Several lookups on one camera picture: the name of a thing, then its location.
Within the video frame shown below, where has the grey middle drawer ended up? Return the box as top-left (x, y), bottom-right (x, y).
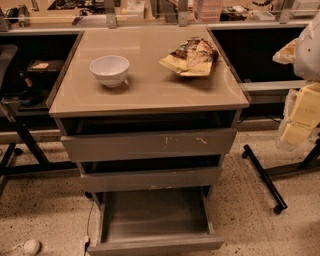
top-left (81, 155), bottom-right (222, 192)

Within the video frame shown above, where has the white shoe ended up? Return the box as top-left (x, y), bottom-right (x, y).
top-left (0, 239), bottom-right (41, 256)

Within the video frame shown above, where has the grey drawer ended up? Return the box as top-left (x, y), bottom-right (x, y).
top-left (62, 111), bottom-right (236, 162)
top-left (88, 187), bottom-right (224, 256)
top-left (81, 155), bottom-right (222, 192)

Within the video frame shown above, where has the grey drawer cabinet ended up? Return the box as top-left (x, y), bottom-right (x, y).
top-left (49, 26), bottom-right (249, 202)

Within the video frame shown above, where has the white bowl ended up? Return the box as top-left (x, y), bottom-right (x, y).
top-left (89, 55), bottom-right (129, 88)

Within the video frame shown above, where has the black wheeled stand base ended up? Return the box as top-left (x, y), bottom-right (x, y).
top-left (242, 135), bottom-right (320, 214)

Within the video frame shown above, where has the black table frame left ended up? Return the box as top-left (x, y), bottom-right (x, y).
top-left (0, 99), bottom-right (79, 198)

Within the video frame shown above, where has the grey bottom drawer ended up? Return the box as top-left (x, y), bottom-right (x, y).
top-left (88, 187), bottom-right (224, 256)

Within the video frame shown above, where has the pink plastic bin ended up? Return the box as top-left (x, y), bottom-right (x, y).
top-left (193, 0), bottom-right (222, 23)

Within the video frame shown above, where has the black floor cable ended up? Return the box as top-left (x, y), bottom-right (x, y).
top-left (83, 199), bottom-right (96, 254)

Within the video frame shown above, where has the black box with note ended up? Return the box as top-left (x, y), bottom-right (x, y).
top-left (26, 59), bottom-right (64, 80)

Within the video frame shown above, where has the grey top drawer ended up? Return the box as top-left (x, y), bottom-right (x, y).
top-left (62, 111), bottom-right (236, 162)

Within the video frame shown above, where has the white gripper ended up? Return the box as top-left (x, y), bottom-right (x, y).
top-left (276, 87), bottom-right (320, 151)

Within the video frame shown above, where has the crumpled chip bag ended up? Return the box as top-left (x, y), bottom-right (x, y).
top-left (159, 37), bottom-right (219, 77)

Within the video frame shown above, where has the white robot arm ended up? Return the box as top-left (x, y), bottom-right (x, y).
top-left (272, 13), bottom-right (320, 151)

